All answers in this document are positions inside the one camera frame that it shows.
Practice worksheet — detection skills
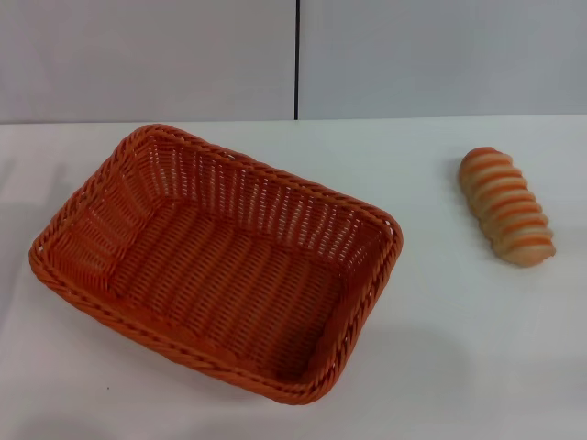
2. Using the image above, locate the orange woven plastic basket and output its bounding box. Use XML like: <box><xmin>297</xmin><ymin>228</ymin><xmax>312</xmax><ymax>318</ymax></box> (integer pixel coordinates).
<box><xmin>28</xmin><ymin>123</ymin><xmax>404</xmax><ymax>407</ymax></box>

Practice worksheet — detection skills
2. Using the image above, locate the striped ridged bread loaf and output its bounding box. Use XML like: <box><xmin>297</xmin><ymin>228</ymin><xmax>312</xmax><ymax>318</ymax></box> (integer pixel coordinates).
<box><xmin>459</xmin><ymin>146</ymin><xmax>557</xmax><ymax>269</ymax></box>

